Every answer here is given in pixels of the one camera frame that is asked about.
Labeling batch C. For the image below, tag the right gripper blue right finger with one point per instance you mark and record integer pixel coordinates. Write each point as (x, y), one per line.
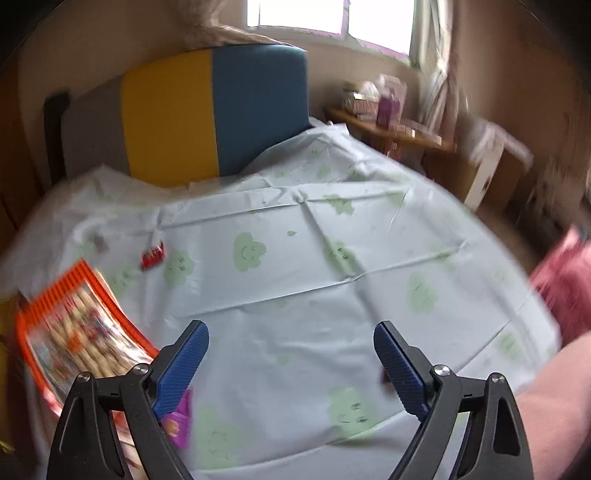
(494, 444)

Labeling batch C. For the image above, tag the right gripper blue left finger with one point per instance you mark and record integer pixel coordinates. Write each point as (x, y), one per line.
(85, 443)

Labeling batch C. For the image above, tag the orange snack bag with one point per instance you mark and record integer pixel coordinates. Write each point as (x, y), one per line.
(76, 325)

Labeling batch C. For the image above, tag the person's forearm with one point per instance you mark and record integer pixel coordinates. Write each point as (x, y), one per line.
(555, 410)

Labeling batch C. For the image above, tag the purple snack packet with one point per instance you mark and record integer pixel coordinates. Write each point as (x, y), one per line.
(177, 424)

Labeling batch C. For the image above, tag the pink quilt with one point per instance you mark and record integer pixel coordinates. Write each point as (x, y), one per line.
(563, 281)

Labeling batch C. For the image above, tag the small red candy wrapper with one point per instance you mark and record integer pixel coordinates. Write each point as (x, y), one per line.
(152, 256)

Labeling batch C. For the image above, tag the white cloud-print tablecloth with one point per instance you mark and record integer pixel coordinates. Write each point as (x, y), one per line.
(291, 266)

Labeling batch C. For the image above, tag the wooden side table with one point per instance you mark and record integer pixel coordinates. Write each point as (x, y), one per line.
(408, 146)

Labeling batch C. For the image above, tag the white stool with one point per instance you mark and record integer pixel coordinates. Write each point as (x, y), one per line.
(482, 146)

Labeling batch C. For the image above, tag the grey yellow blue headboard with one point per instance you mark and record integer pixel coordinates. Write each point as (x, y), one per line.
(190, 117)

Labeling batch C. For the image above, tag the purple box on side table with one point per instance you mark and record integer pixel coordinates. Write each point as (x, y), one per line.
(389, 110)

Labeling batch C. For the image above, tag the tissue box on side table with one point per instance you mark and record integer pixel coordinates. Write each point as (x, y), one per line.
(360, 98)

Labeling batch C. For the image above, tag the floral curtain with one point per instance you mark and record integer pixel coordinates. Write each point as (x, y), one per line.
(439, 61)

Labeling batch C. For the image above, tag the window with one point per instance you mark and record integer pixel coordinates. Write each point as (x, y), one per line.
(385, 26)

